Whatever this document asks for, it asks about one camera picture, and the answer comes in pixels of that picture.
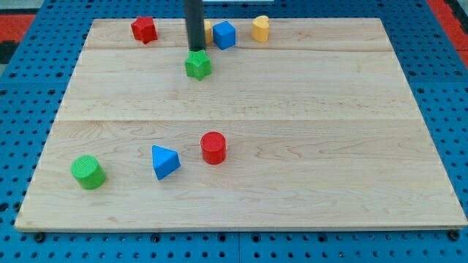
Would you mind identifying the blue cube block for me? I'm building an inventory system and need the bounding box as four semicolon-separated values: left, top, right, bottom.
213;21;236;50

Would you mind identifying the yellow hexagon block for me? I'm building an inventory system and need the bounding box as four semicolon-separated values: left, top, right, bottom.
204;20;214;46

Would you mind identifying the yellow heart block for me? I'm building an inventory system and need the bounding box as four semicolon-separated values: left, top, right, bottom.
252;15;270;42

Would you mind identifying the red cylinder block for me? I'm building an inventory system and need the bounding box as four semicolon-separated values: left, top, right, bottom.
200;131;227;165

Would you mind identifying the blue triangle block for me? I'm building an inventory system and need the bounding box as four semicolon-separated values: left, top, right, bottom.
151;145;181;180

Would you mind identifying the green star block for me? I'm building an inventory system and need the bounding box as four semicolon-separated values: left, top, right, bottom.
185;50;212;80

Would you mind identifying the wooden board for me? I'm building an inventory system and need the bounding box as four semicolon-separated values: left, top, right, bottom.
15;18;467;232

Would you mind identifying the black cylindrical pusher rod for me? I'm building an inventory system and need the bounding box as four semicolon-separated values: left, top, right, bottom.
183;0;206;52

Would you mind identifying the red star block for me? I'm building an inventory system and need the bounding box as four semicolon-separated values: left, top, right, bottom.
131;16;158;45

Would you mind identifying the green cylinder block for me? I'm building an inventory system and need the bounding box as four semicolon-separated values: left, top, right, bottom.
70;155;106;190

